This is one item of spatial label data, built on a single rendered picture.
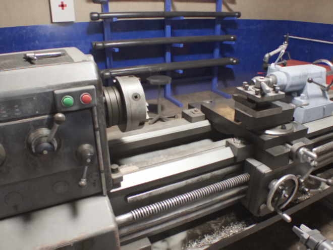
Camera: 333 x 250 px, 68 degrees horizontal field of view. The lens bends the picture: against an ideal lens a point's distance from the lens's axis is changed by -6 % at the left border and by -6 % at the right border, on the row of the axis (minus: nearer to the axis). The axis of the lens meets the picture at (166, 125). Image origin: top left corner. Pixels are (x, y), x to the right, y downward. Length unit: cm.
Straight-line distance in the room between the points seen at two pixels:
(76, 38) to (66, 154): 332
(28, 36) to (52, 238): 339
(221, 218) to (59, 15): 331
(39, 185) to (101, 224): 26
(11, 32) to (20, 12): 29
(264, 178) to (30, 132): 102
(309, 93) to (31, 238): 169
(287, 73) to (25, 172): 146
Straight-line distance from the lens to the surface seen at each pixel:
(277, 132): 137
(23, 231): 104
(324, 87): 193
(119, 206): 119
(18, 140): 90
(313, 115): 191
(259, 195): 139
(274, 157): 130
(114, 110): 111
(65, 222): 102
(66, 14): 400
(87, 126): 90
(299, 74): 178
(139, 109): 111
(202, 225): 154
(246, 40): 561
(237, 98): 135
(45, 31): 411
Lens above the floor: 149
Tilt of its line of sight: 24 degrees down
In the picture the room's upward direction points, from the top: straight up
